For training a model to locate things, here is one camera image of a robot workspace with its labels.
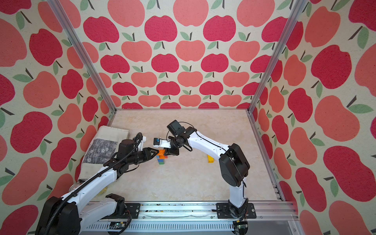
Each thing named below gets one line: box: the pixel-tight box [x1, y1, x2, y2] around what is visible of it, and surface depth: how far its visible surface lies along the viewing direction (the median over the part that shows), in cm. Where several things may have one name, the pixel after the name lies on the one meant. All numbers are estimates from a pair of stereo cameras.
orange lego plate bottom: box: [157, 149, 166, 159], surface depth 84 cm
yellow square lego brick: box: [207, 154, 214, 164], surface depth 92 cm
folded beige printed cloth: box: [77, 125, 130, 182], surface depth 92 cm
